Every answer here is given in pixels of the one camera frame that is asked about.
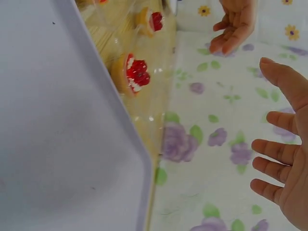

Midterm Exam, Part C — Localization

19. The person's right hand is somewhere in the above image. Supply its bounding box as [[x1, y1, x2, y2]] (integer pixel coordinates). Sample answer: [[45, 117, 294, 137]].
[[250, 57, 308, 231]]

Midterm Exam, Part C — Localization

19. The person's left hand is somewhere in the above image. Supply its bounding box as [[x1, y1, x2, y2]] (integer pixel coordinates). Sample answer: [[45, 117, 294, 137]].
[[208, 0, 256, 55]]

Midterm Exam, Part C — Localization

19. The strawberry cream cake roll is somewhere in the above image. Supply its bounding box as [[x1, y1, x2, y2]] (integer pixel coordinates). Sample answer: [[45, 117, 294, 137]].
[[134, 6, 166, 38], [110, 52, 152, 98]]

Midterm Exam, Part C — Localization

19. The clear plastic cake box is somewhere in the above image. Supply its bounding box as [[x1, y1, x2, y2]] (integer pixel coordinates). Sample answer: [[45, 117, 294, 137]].
[[74, 0, 179, 231]]

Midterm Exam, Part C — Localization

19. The white plastic tray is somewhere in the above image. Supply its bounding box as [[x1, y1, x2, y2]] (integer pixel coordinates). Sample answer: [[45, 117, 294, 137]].
[[0, 0, 154, 231]]

